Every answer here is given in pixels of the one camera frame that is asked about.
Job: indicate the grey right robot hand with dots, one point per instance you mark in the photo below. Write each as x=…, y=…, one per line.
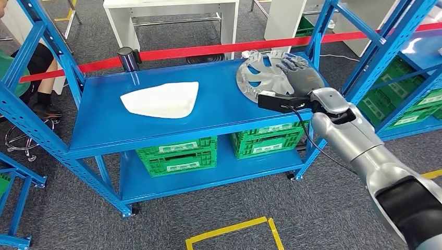
x=305, y=81

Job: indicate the silver wheel hubcap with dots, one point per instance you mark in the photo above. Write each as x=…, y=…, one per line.
x=266, y=77

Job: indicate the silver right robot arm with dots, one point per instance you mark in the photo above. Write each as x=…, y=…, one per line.
x=373, y=148

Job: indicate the blue metal shelf rack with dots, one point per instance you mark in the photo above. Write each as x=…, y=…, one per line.
x=414, y=133
x=224, y=103
x=20, y=207

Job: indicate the white power adapter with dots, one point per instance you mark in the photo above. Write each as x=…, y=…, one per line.
x=248, y=54

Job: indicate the white cabinet panel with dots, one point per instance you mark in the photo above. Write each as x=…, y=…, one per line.
x=285, y=20

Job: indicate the black round stanchion base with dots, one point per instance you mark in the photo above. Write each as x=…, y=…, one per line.
x=205, y=59

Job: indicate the red barrier belt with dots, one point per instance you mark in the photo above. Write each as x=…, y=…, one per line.
x=207, y=50

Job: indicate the white curved plastic panel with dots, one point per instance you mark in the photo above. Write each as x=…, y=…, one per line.
x=162, y=100

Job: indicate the white table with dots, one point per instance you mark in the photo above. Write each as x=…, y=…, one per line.
x=172, y=4

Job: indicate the yellow floor tape line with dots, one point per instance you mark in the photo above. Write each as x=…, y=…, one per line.
x=69, y=13

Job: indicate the stool with chrome base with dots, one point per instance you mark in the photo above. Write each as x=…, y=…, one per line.
x=20, y=141

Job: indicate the black stanchion post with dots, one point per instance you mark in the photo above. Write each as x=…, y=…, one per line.
x=127, y=58

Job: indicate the chrome metal frame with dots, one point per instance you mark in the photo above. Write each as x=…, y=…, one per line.
x=74, y=10

